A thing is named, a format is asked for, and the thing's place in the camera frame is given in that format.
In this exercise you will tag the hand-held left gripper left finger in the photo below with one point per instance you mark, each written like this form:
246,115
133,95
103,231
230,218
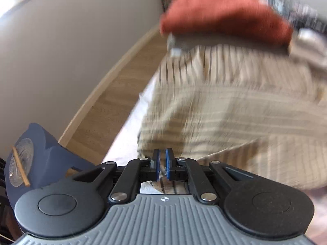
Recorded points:
155,166

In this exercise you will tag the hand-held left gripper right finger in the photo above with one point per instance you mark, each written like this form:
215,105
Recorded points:
168,166

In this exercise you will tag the beige striped button shirt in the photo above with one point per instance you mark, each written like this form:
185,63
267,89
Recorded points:
230,107

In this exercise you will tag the white pink-dotted bed sheet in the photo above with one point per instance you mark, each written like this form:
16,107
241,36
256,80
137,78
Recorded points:
127,132

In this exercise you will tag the blue plastic stool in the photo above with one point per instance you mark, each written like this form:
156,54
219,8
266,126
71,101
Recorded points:
48,158

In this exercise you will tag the round glass dish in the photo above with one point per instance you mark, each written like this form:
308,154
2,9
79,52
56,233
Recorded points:
24,155

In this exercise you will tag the wooden stick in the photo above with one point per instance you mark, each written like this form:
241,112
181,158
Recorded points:
21,167

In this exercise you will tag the rust red cloth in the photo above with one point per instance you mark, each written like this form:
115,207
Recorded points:
224,12

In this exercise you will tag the grey folded cloth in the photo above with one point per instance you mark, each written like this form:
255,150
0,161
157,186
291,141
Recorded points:
309,43

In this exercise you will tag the dark shelf with items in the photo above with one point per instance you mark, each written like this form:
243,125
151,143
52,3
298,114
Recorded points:
291,5

